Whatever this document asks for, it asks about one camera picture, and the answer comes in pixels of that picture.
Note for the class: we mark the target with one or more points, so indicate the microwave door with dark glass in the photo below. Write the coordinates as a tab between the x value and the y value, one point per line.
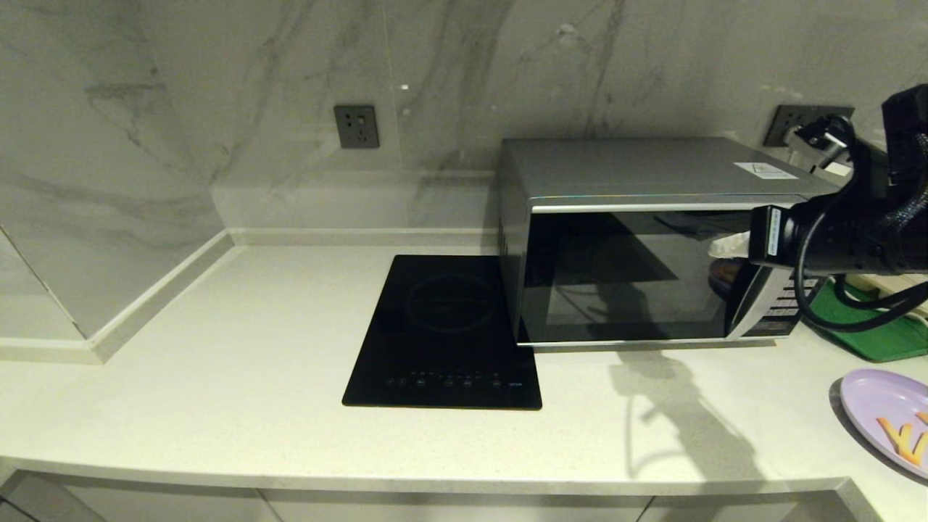
631	275

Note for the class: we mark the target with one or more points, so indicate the silver microwave oven body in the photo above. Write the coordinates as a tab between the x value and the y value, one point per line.
638	165

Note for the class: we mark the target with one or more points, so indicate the white paper sheet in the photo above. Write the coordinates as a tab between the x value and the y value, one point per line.
765	170

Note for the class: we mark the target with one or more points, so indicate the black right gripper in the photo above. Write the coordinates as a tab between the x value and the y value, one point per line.
819	235

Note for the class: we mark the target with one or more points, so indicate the lavender plastic plate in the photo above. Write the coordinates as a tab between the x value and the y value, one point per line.
881	399

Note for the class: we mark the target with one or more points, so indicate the grey double wall outlet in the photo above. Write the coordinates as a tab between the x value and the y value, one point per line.
790	119

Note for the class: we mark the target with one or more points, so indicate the black induction cooktop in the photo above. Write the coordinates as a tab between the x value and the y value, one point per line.
442	333

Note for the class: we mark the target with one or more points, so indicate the green plastic tray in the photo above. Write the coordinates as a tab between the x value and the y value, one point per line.
877	341

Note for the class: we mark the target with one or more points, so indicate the beige cabinet door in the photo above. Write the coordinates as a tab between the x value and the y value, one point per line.
449	511
747	511

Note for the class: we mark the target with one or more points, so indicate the grey single wall outlet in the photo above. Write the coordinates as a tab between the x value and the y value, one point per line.
357	127

